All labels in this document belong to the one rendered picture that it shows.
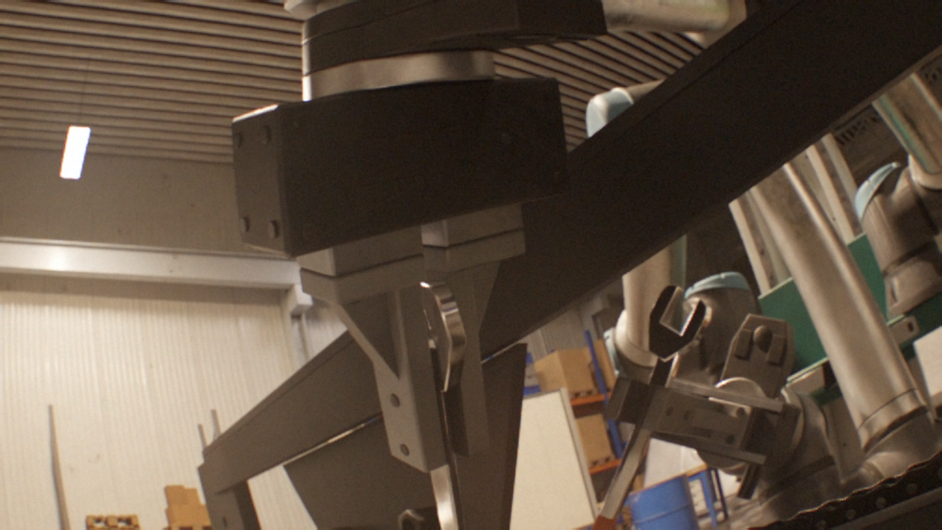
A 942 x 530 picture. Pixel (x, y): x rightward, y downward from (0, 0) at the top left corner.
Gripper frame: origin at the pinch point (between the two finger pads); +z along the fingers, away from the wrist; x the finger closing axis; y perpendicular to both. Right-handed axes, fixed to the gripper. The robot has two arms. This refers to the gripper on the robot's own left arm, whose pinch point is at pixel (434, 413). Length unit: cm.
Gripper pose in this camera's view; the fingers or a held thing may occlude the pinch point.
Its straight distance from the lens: 30.3
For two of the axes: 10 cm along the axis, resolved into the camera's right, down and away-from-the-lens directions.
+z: 1.0, 9.7, 2.1
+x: -7.6, 2.1, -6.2
